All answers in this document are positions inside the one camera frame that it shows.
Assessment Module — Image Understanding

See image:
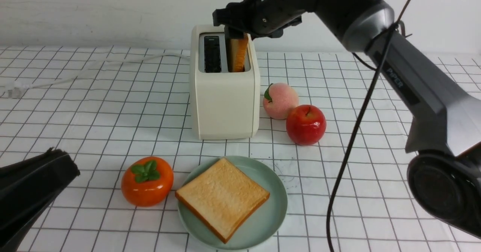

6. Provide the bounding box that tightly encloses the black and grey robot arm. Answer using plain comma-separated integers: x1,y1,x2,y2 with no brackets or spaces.
212,0,481,238

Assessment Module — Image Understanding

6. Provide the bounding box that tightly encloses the red apple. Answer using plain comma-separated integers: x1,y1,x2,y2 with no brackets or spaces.
286,104,327,146

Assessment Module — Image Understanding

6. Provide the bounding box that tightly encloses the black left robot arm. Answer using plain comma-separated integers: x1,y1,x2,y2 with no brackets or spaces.
0,148,80,252

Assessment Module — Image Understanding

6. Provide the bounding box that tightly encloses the toast slice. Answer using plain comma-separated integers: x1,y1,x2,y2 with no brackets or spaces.
229,33,248,72
175,157,270,244

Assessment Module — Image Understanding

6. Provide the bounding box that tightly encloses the pink peach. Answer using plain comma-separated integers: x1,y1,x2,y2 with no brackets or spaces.
263,83,299,120

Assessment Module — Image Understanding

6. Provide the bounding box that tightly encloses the white checkered tablecloth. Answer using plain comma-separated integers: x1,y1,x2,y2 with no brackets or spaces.
0,45,480,252

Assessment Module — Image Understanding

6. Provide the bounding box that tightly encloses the black cable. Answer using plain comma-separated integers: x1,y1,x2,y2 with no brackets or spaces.
326,0,423,252

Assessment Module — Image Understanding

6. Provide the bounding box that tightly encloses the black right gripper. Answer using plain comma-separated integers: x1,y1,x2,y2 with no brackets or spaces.
212,0,318,40

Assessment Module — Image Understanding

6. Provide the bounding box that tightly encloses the orange persimmon with leaves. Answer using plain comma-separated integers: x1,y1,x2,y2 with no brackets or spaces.
121,156,174,207

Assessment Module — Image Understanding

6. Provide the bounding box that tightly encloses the cream white toaster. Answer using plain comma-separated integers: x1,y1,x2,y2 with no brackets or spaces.
189,25,260,140

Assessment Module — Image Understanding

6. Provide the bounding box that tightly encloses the white power cord with plug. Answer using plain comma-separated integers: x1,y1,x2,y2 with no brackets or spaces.
5,53,191,99

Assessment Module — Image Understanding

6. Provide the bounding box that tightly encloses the pale green plate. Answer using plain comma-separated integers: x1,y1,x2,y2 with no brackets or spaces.
178,155,287,251

